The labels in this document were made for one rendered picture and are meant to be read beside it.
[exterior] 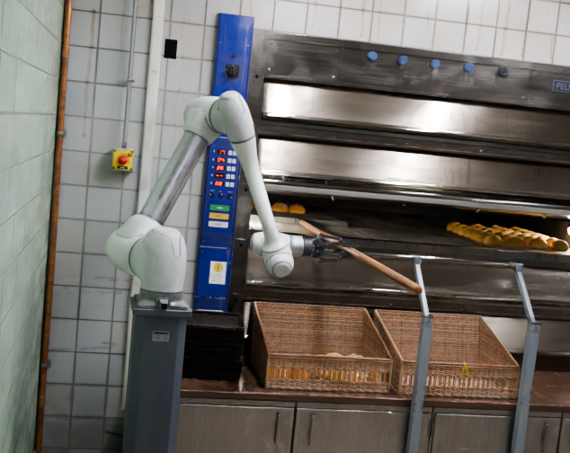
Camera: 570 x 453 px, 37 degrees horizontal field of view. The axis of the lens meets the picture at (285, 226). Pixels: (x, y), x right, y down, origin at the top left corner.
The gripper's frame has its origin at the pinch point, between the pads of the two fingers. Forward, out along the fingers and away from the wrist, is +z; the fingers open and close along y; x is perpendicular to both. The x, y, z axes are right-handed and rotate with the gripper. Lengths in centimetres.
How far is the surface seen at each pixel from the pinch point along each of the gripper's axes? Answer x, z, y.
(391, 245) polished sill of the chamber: -53, 36, 3
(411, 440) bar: 7, 34, 78
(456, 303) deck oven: -52, 72, 29
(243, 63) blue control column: -51, -44, -74
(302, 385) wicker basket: -5, -13, 60
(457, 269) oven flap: -54, 71, 13
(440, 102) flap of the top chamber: -55, 53, -67
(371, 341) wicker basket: -35, 25, 46
